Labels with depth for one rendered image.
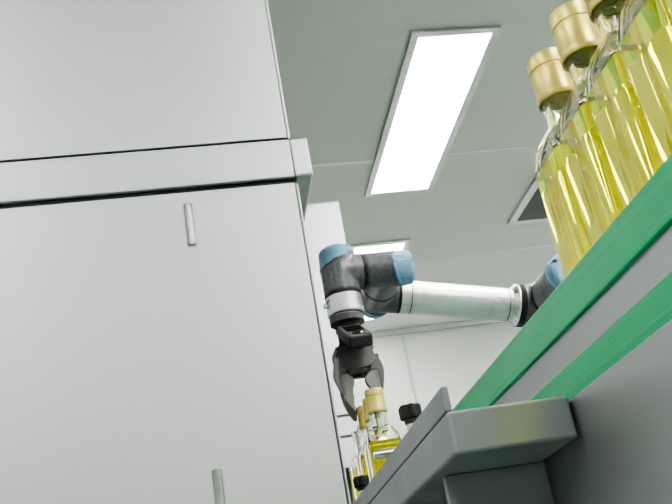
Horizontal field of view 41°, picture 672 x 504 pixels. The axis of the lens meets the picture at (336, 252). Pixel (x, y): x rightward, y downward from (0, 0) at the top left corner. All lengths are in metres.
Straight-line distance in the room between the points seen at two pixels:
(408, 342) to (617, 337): 5.76
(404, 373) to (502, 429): 5.65
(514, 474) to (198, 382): 0.51
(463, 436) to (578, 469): 0.09
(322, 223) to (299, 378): 1.93
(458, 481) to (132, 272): 0.61
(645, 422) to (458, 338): 5.90
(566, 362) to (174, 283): 0.60
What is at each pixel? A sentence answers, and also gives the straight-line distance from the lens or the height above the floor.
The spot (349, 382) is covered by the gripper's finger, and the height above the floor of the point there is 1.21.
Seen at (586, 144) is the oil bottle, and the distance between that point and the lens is 0.66.
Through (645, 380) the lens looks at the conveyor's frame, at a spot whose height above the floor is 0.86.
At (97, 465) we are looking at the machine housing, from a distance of 1.10.
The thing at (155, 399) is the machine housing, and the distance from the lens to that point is 1.11.
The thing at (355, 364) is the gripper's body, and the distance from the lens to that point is 1.77.
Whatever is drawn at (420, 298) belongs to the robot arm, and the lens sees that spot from 1.97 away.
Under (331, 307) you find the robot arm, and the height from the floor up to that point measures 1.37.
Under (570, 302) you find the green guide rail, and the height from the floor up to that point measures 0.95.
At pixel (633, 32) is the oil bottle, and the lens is 0.60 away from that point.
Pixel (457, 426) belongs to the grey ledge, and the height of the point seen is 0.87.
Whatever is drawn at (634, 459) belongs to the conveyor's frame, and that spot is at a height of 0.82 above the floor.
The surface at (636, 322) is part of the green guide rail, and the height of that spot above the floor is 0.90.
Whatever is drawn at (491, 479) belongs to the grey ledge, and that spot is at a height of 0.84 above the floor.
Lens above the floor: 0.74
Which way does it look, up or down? 24 degrees up
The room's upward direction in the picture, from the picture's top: 10 degrees counter-clockwise
